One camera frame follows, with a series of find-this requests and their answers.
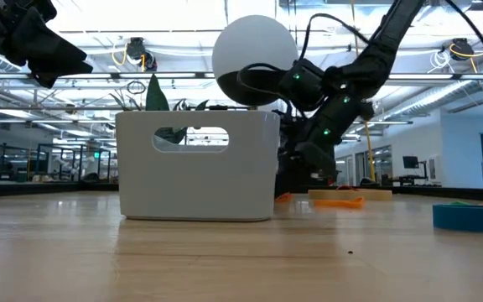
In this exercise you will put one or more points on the white globe table lamp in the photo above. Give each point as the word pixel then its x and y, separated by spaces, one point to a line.
pixel 250 42

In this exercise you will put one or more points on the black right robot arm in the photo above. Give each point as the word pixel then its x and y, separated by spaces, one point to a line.
pixel 375 54

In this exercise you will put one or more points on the blue tray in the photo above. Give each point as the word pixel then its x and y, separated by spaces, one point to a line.
pixel 472 218

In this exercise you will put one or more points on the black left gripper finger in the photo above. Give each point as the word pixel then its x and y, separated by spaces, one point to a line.
pixel 57 69
pixel 48 44

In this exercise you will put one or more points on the thin green rubber band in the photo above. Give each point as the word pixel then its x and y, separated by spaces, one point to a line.
pixel 459 203

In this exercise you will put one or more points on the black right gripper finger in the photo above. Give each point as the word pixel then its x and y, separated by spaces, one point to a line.
pixel 284 176
pixel 300 178

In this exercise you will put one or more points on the small black desk monitor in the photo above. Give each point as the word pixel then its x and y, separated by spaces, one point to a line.
pixel 411 162

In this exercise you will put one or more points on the thin red rubber band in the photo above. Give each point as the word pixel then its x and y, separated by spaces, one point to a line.
pixel 346 187

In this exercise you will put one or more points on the green snake plant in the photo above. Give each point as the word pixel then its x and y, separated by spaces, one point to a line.
pixel 155 94

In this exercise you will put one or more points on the black aluminium table frame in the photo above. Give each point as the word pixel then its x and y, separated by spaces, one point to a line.
pixel 455 193

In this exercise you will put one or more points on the black metal rack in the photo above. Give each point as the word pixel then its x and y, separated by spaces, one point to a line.
pixel 80 161

